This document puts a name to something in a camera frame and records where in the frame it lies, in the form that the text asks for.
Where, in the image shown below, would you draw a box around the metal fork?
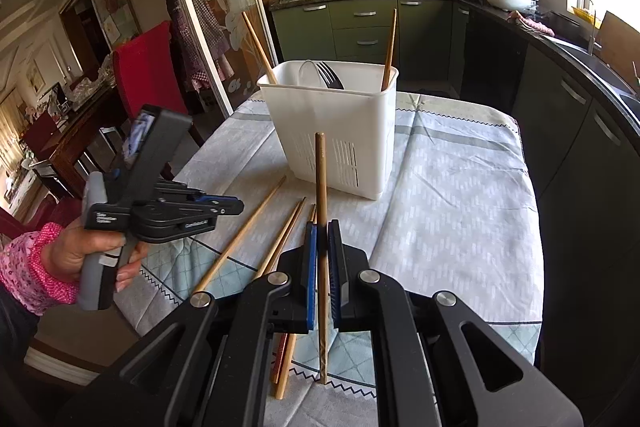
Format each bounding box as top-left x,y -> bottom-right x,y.
314,62 -> 344,90

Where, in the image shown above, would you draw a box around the hanging checkered apron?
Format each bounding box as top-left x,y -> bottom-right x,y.
162,0 -> 237,93

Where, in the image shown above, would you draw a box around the pink left sleeve forearm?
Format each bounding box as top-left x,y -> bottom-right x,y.
0,223 -> 78,317

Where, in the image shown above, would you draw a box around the person's left hand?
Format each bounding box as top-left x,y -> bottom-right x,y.
40,219 -> 150,291

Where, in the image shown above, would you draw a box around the wooden cutting board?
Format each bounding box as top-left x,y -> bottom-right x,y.
596,12 -> 640,93

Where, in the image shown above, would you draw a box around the white plastic utensil holder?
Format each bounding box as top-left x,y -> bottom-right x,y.
257,61 -> 399,200

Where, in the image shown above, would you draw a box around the patterned tablecloth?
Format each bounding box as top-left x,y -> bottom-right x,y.
113,91 -> 546,427

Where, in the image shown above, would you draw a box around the white spoon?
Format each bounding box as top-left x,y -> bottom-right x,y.
297,60 -> 326,89

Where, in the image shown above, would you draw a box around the wooden chopstick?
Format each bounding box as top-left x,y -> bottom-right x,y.
314,132 -> 330,385
253,197 -> 306,279
381,8 -> 398,92
192,176 -> 286,294
242,12 -> 278,84
272,204 -> 318,400

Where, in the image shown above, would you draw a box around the pink cloth on counter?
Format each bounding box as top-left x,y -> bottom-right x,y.
506,11 -> 554,37

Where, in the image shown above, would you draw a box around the red chair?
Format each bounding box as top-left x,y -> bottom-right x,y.
112,22 -> 188,119

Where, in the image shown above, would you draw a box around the dark wooden sideboard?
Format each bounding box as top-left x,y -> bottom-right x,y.
21,84 -> 128,198

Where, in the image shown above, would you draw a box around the yellow basket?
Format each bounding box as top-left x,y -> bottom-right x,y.
572,6 -> 601,29

